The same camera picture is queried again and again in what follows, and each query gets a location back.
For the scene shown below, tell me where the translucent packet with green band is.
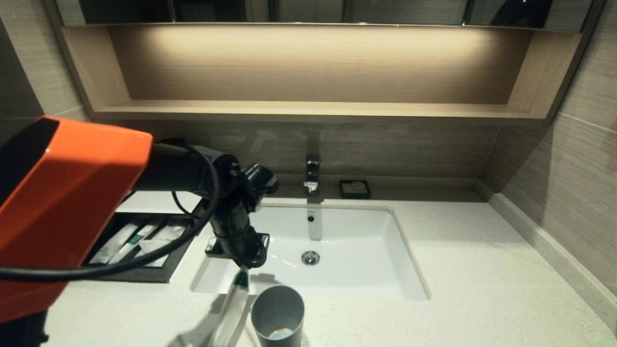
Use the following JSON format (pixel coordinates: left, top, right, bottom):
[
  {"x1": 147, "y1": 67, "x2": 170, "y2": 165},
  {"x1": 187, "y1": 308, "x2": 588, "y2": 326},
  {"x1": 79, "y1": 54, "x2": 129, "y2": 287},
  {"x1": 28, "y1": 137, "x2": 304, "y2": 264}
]
[{"x1": 208, "y1": 267, "x2": 252, "y2": 347}]

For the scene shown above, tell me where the black drawer with toiletries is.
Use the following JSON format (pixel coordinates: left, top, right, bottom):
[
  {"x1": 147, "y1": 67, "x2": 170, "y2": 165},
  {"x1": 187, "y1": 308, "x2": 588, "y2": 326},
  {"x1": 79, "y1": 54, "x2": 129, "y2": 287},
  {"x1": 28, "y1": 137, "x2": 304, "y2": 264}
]
[{"x1": 80, "y1": 212, "x2": 201, "y2": 283}]

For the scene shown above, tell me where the small white flat sachet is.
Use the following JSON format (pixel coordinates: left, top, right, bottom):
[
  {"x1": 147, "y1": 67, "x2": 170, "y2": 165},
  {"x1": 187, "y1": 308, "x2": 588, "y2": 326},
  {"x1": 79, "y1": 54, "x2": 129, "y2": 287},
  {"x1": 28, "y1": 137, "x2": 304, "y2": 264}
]
[{"x1": 158, "y1": 225, "x2": 187, "y2": 241}]

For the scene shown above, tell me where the white folded sachet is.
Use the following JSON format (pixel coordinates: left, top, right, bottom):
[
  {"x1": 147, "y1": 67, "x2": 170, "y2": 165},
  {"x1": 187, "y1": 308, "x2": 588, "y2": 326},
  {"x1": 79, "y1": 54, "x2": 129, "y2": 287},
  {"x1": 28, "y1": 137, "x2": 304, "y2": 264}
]
[{"x1": 137, "y1": 239, "x2": 175, "y2": 267}]

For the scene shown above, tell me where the grey plastic cup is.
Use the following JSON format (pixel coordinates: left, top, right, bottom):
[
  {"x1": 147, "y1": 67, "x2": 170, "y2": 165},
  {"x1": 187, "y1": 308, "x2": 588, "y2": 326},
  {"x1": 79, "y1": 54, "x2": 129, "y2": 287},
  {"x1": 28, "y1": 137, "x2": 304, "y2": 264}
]
[{"x1": 250, "y1": 285, "x2": 306, "y2": 347}]

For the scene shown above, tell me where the chrome faucet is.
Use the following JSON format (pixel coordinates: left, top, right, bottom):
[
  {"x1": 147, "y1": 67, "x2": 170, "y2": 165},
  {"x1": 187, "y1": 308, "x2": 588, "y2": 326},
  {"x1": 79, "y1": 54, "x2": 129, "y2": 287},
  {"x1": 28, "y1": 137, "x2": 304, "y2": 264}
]
[{"x1": 304, "y1": 154, "x2": 322, "y2": 196}]

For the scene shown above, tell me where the white sink basin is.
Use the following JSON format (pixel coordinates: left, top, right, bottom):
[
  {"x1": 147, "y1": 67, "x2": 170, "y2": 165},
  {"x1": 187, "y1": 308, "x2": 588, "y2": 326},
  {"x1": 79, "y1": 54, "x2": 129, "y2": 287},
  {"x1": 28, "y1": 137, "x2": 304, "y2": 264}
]
[{"x1": 191, "y1": 202, "x2": 429, "y2": 300}]

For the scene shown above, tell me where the black soap dish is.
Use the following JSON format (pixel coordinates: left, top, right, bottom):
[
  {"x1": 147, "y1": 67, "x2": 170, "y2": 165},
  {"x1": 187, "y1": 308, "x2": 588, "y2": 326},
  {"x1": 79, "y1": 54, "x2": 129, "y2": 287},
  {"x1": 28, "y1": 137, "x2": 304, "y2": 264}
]
[{"x1": 339, "y1": 180, "x2": 371, "y2": 199}]

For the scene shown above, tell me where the mirror cabinet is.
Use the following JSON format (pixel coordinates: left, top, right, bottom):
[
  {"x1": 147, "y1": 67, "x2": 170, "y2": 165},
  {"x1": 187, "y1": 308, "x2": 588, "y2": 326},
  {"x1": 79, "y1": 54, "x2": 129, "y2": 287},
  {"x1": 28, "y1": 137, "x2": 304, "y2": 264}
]
[{"x1": 55, "y1": 0, "x2": 593, "y2": 32}]

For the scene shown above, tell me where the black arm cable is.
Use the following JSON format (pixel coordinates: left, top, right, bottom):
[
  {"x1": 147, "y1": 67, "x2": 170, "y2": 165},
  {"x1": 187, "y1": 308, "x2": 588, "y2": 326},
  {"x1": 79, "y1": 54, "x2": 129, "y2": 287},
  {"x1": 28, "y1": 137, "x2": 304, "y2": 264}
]
[{"x1": 0, "y1": 145, "x2": 221, "y2": 282}]

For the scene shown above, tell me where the light wooden wall shelf niche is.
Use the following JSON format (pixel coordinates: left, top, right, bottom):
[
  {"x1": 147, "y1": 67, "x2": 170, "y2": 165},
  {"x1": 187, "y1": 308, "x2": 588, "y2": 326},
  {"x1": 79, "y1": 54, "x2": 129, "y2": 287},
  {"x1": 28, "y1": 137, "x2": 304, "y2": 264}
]
[{"x1": 60, "y1": 24, "x2": 581, "y2": 121}]

